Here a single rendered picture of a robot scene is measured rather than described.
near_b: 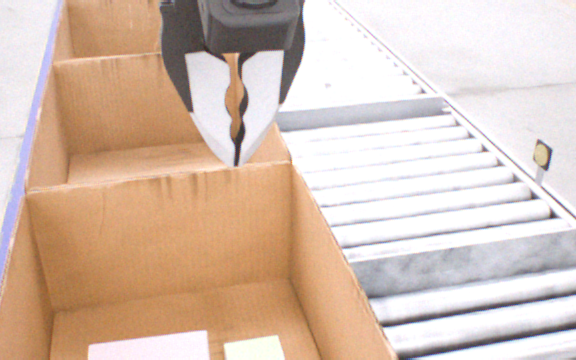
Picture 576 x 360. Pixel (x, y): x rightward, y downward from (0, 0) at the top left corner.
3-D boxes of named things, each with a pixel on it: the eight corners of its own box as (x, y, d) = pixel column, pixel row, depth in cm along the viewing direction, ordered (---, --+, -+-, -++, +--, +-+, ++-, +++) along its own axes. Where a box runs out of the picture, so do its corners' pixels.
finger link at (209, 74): (223, 135, 50) (219, 17, 45) (238, 174, 45) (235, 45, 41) (183, 140, 49) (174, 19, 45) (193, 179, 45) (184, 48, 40)
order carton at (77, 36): (240, 140, 115) (237, 47, 107) (66, 158, 109) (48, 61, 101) (210, 63, 148) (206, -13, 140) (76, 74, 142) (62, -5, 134)
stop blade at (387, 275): (590, 269, 110) (603, 224, 105) (326, 312, 101) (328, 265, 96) (588, 267, 110) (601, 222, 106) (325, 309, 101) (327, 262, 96)
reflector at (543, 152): (543, 198, 128) (555, 148, 122) (538, 199, 127) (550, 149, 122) (529, 185, 132) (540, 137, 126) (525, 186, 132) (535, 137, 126)
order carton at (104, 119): (294, 279, 82) (296, 160, 73) (49, 316, 76) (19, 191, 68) (240, 140, 115) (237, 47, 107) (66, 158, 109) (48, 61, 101)
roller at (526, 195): (536, 211, 128) (541, 189, 126) (278, 247, 118) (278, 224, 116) (522, 197, 133) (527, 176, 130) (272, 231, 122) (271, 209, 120)
